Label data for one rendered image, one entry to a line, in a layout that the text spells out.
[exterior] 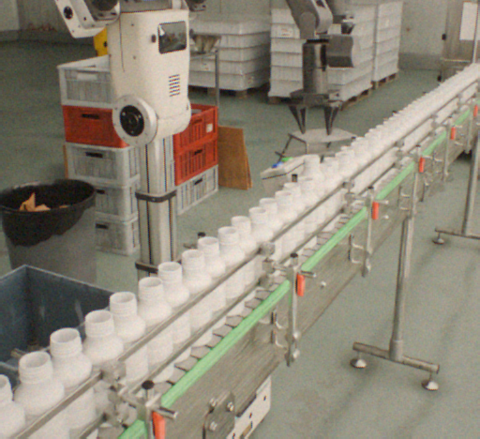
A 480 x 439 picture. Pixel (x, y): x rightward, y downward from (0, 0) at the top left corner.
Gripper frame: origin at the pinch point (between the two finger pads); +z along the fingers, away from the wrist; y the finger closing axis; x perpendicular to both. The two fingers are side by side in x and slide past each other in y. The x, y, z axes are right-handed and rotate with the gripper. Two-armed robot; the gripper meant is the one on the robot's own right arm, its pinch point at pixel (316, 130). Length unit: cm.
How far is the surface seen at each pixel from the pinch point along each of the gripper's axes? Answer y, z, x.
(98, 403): 0, 22, -78
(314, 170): -0.1, 9.0, -1.2
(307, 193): 0.7, 12.9, -7.1
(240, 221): -1.9, 10.9, -33.4
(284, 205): 0.5, 12.0, -18.9
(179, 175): -190, 85, 207
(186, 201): -192, 106, 216
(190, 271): 0, 12, -54
